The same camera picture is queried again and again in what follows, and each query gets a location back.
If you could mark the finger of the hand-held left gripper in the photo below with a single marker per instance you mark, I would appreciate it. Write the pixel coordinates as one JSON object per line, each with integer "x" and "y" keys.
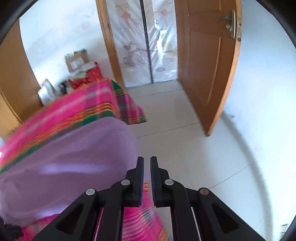
{"x": 9, "y": 231}

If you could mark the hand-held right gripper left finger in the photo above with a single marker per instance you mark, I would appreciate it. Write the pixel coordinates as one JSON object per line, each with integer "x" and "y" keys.
{"x": 141, "y": 185}

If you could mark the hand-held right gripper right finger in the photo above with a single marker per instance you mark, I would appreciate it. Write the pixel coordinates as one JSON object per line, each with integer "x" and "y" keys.
{"x": 153, "y": 185}

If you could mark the purple fleece pants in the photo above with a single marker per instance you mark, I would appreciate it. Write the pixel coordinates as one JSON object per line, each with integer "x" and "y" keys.
{"x": 69, "y": 166}

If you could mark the plaid bed sheet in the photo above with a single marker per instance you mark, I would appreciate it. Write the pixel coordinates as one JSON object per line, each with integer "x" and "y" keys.
{"x": 69, "y": 109}

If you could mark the red patterned box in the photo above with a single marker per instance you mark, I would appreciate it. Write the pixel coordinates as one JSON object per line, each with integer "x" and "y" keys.
{"x": 92, "y": 76}

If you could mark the wooden door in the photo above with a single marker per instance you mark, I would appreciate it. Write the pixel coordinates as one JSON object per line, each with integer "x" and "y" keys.
{"x": 203, "y": 69}

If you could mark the white box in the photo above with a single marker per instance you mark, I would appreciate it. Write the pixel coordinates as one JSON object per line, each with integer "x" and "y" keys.
{"x": 47, "y": 91}

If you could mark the white floral curtain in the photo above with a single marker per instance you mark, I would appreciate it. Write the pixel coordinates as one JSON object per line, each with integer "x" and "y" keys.
{"x": 129, "y": 46}

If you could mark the cardboard box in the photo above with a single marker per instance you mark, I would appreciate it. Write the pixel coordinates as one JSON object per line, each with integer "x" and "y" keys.
{"x": 76, "y": 61}

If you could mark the black curtain strip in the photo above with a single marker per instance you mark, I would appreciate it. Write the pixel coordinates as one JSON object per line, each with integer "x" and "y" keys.
{"x": 146, "y": 41}

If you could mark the wooden wardrobe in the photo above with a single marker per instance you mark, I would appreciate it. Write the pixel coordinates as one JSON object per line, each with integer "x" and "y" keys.
{"x": 13, "y": 81}

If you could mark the wall socket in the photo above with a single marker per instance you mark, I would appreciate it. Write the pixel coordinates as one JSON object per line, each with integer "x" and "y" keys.
{"x": 285, "y": 231}

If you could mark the wooden door frame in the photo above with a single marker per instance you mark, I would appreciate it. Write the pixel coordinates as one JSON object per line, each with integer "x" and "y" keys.
{"x": 108, "y": 41}

